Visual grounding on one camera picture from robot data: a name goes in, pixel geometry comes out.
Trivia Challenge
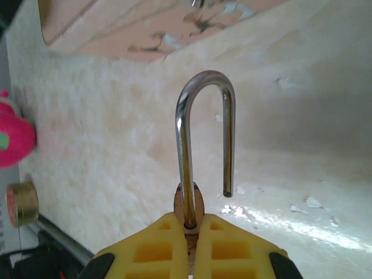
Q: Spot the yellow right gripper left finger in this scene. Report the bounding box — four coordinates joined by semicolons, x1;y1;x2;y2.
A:
78;212;190;279

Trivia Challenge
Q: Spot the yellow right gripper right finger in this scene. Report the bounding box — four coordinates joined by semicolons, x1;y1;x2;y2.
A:
195;214;303;279

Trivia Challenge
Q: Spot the silver metal hook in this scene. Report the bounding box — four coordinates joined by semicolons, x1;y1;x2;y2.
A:
173;70;235;279

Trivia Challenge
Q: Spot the pink cartoon tin box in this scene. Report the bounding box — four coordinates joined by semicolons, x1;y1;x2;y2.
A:
37;0;264;63

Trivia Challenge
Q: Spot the round red and gold tin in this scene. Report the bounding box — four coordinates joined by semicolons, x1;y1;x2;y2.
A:
5;180;40;228

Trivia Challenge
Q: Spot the white plush doll with glasses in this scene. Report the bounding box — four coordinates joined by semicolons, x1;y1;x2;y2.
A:
0;90;38;170

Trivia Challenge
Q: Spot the aluminium mounting rail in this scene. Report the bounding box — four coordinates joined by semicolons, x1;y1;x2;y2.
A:
37;213;94;263

